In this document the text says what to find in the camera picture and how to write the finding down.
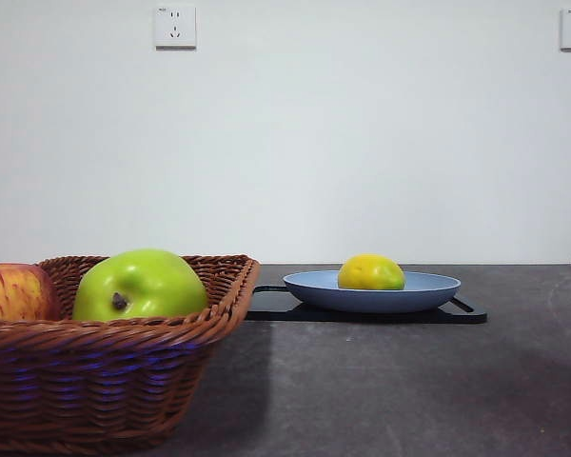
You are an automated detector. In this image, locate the yellow lemon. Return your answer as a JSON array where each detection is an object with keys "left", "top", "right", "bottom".
[{"left": 337, "top": 253, "right": 406, "bottom": 291}]

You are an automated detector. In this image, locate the blue round plate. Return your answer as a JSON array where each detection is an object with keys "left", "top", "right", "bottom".
[{"left": 283, "top": 269, "right": 462, "bottom": 314}]

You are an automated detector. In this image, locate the brown woven wicker basket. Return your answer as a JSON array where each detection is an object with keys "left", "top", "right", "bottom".
[{"left": 0, "top": 254, "right": 263, "bottom": 444}]

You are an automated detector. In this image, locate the black flat tray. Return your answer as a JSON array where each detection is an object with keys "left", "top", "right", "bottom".
[{"left": 246, "top": 284, "right": 488, "bottom": 324}]

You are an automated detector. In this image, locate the green apple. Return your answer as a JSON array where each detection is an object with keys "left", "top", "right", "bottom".
[{"left": 70, "top": 248, "right": 209, "bottom": 323}]

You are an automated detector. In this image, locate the red yellow apple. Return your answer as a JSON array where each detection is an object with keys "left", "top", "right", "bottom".
[{"left": 0, "top": 263, "right": 62, "bottom": 323}]

